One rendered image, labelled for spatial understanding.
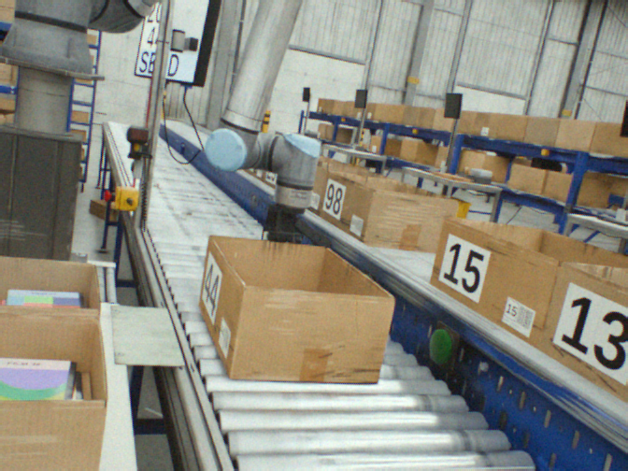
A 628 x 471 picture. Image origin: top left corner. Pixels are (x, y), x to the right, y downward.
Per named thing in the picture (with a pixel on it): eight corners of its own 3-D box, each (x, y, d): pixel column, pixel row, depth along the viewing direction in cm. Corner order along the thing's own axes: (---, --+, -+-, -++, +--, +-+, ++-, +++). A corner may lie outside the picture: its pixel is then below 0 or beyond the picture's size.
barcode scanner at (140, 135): (125, 157, 197) (129, 123, 197) (123, 157, 208) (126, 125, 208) (147, 160, 200) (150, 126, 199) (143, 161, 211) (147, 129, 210)
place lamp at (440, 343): (424, 355, 132) (431, 323, 131) (430, 355, 133) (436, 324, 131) (441, 369, 126) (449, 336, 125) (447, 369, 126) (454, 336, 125)
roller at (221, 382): (190, 392, 113) (194, 367, 111) (439, 396, 131) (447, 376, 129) (193, 408, 108) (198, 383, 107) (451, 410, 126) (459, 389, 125)
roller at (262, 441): (208, 455, 95) (213, 424, 94) (496, 449, 113) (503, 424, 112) (214, 474, 90) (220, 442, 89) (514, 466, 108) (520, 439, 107)
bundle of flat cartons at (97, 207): (174, 230, 574) (176, 217, 572) (128, 231, 539) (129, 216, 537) (132, 213, 619) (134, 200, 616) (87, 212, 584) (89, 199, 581)
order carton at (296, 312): (196, 305, 146) (207, 234, 143) (315, 312, 156) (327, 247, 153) (228, 379, 110) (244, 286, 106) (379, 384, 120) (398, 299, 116)
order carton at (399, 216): (318, 218, 220) (326, 170, 217) (392, 227, 230) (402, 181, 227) (363, 246, 184) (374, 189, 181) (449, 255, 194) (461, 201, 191)
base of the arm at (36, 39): (-13, 53, 132) (-9, 4, 129) (15, 57, 150) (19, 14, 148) (82, 73, 135) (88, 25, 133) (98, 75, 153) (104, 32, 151)
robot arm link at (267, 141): (221, 125, 146) (272, 135, 143) (239, 126, 157) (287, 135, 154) (216, 165, 148) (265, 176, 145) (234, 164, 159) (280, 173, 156)
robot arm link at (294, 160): (287, 131, 154) (326, 138, 152) (278, 181, 156) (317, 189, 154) (276, 130, 145) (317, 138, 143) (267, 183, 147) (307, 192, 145)
